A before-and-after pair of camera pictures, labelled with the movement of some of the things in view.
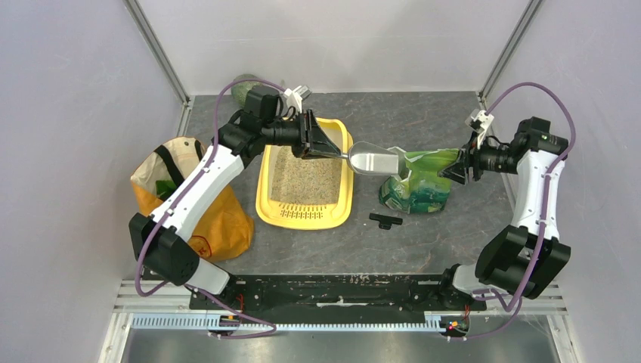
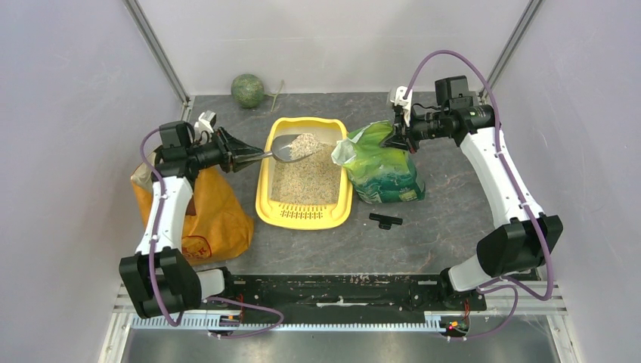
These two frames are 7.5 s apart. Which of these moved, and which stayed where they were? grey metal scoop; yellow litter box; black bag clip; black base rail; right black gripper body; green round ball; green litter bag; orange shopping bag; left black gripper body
Moved: left black gripper body; grey metal scoop; right black gripper body; green litter bag
Stayed: black base rail; orange shopping bag; green round ball; black bag clip; yellow litter box
